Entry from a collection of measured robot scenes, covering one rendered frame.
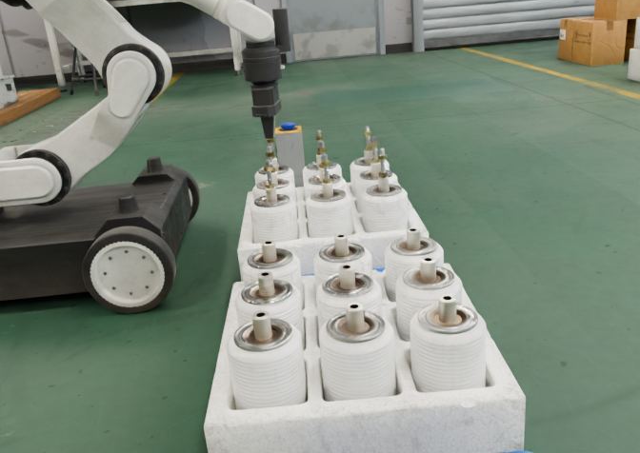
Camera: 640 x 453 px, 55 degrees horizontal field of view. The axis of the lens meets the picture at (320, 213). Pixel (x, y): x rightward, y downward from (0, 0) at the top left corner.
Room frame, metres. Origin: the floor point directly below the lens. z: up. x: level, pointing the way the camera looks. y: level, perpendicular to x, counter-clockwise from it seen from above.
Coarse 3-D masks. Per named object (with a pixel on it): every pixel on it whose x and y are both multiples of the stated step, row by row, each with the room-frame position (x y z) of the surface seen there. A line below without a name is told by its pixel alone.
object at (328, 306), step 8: (320, 288) 0.80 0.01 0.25; (376, 288) 0.79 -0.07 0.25; (320, 296) 0.78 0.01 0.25; (328, 296) 0.77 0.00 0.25; (360, 296) 0.77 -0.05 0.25; (368, 296) 0.77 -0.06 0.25; (376, 296) 0.77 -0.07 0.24; (320, 304) 0.78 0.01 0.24; (328, 304) 0.77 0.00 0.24; (336, 304) 0.76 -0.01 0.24; (344, 304) 0.76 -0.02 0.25; (368, 304) 0.76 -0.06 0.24; (376, 304) 0.77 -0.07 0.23; (320, 312) 0.78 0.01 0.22; (328, 312) 0.77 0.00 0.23; (336, 312) 0.76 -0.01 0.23; (376, 312) 0.77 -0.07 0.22; (320, 320) 0.78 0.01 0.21; (328, 320) 0.77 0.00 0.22; (320, 328) 0.79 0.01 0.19
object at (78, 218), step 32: (160, 160) 1.70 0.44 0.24; (96, 192) 1.67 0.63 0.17; (128, 192) 1.57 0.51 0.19; (160, 192) 1.55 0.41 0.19; (0, 224) 1.46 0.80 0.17; (32, 224) 1.44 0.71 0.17; (64, 224) 1.42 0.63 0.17; (96, 224) 1.40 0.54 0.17; (128, 224) 1.30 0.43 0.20; (160, 224) 1.33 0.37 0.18; (0, 256) 1.29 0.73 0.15; (32, 256) 1.29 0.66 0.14; (64, 256) 1.30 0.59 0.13; (0, 288) 1.29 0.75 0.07; (32, 288) 1.29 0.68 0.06; (64, 288) 1.30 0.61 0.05
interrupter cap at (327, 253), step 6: (324, 246) 0.94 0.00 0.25; (330, 246) 0.94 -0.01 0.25; (354, 246) 0.93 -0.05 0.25; (360, 246) 0.93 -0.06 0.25; (324, 252) 0.92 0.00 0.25; (330, 252) 0.92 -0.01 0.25; (354, 252) 0.91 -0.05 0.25; (360, 252) 0.91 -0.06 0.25; (324, 258) 0.90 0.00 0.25; (330, 258) 0.90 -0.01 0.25; (336, 258) 0.89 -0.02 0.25; (342, 258) 0.89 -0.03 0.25; (348, 258) 0.89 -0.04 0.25; (354, 258) 0.89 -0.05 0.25
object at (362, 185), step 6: (360, 180) 1.32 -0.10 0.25; (366, 180) 1.31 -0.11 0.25; (372, 180) 1.30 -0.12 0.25; (390, 180) 1.31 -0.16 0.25; (396, 180) 1.33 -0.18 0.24; (360, 186) 1.31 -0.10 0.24; (366, 186) 1.30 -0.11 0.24; (360, 192) 1.32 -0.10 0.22; (360, 198) 1.32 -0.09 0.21; (360, 204) 1.32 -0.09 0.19; (360, 210) 1.32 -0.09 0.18
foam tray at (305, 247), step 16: (304, 192) 1.50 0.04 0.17; (304, 208) 1.35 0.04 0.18; (352, 208) 1.32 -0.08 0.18; (304, 224) 1.25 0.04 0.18; (416, 224) 1.20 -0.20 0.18; (240, 240) 1.19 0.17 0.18; (304, 240) 1.16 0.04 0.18; (320, 240) 1.15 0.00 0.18; (352, 240) 1.14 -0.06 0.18; (368, 240) 1.14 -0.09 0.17; (384, 240) 1.15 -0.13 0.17; (240, 256) 1.14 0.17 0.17; (304, 256) 1.14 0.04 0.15; (384, 256) 1.15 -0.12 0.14; (240, 272) 1.14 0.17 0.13; (304, 272) 1.14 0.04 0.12
